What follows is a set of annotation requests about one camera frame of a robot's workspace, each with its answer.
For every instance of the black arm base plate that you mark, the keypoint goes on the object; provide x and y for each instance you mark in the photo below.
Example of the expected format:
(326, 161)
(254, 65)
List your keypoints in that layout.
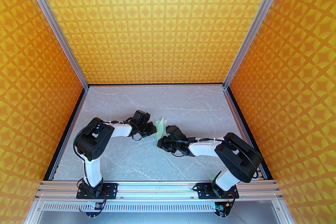
(111, 188)
(203, 188)

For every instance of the light green paper sheet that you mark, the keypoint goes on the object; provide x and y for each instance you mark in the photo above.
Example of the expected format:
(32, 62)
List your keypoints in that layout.
(160, 127)

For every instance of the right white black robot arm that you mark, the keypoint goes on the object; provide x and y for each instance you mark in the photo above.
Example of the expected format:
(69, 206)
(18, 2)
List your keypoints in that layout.
(236, 157)

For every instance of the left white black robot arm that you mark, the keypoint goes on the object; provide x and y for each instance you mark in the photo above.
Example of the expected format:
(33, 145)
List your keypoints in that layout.
(92, 141)

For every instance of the black back edge strip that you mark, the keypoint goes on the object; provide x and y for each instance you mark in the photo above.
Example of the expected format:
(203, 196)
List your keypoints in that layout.
(157, 84)

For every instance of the aluminium front frame rail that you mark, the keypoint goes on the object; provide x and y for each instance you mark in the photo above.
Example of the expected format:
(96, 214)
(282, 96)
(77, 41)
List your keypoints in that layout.
(157, 188)

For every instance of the black aluminium side rail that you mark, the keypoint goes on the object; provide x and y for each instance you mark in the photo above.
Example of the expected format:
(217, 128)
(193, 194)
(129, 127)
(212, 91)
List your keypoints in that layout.
(76, 112)
(237, 112)

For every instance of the aluminium corner post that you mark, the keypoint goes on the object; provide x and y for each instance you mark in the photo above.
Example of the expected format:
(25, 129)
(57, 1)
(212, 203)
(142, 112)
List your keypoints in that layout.
(53, 20)
(258, 20)

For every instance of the small circuit board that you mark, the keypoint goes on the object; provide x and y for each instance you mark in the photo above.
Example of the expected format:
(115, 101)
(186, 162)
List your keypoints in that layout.
(221, 208)
(94, 206)

